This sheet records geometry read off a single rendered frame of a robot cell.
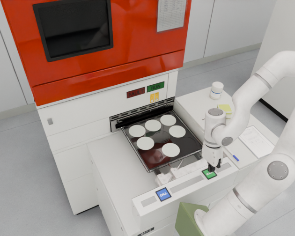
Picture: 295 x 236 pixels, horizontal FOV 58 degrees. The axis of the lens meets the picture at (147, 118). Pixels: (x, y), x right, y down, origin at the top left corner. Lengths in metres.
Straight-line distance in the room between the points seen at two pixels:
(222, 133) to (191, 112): 0.60
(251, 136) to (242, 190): 0.56
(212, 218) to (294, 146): 0.41
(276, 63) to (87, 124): 1.01
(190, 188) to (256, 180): 0.36
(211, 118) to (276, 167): 0.30
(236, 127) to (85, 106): 0.79
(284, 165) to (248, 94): 0.30
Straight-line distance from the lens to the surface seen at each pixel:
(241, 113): 1.09
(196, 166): 1.48
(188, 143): 1.55
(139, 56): 1.36
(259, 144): 1.57
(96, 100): 1.47
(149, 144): 1.52
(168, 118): 1.68
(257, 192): 1.08
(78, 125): 1.54
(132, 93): 1.53
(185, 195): 1.28
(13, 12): 1.12
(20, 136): 3.04
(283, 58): 1.16
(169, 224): 1.46
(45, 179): 2.60
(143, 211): 1.22
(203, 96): 1.78
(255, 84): 1.13
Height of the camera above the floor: 2.05
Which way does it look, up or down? 43 degrees down
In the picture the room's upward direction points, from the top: 2 degrees clockwise
